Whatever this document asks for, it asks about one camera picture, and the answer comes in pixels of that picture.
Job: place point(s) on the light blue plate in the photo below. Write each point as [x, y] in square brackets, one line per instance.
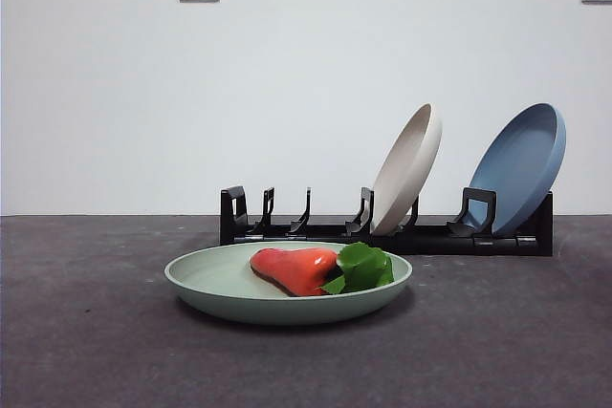
[521, 164]

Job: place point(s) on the black plate rack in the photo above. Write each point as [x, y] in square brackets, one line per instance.
[430, 245]

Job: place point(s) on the pale green plate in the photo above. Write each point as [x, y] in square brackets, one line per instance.
[287, 307]

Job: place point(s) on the orange carrot with green leaves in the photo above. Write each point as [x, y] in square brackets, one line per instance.
[296, 269]

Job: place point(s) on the cream white plate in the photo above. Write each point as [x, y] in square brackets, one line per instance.
[406, 178]

